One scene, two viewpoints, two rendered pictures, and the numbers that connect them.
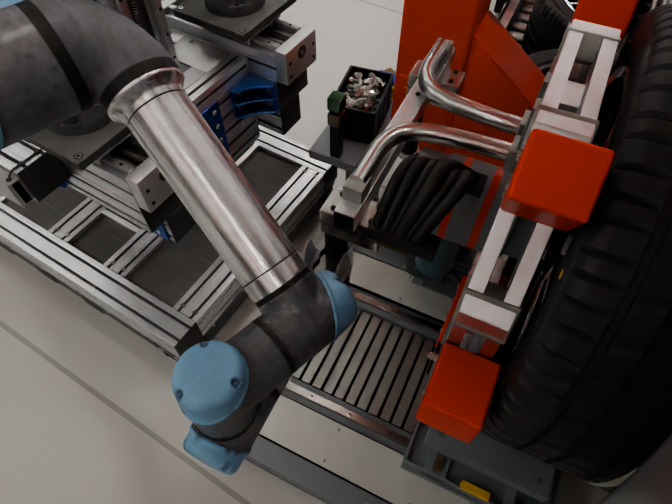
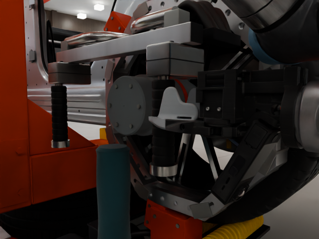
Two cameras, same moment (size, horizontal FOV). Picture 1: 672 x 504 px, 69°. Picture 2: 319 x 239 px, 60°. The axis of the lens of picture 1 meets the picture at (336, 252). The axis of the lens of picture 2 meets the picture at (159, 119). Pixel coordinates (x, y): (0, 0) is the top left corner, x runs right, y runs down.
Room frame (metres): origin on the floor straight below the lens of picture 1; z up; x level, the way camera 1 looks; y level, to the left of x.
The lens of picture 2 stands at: (0.33, 0.41, 0.87)
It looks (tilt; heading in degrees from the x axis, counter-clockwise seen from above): 5 degrees down; 288
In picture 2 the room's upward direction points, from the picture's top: straight up
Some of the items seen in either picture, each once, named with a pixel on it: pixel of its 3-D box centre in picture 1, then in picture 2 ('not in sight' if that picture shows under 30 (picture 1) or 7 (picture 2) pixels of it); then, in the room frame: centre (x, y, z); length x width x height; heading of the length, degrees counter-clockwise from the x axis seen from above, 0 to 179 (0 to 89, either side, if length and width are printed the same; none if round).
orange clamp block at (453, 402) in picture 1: (456, 392); not in sight; (0.21, -0.15, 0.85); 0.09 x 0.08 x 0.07; 154
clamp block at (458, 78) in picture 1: (435, 84); (70, 73); (0.74, -0.18, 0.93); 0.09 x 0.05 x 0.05; 64
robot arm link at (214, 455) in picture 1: (231, 419); not in sight; (0.18, 0.13, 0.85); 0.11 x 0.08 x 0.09; 154
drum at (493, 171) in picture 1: (470, 203); (157, 105); (0.53, -0.22, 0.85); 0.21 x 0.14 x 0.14; 64
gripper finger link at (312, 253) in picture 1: (310, 253); (170, 108); (0.43, 0.04, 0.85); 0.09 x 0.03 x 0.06; 163
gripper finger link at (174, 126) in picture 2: not in sight; (197, 124); (0.39, 0.06, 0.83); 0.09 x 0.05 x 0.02; 163
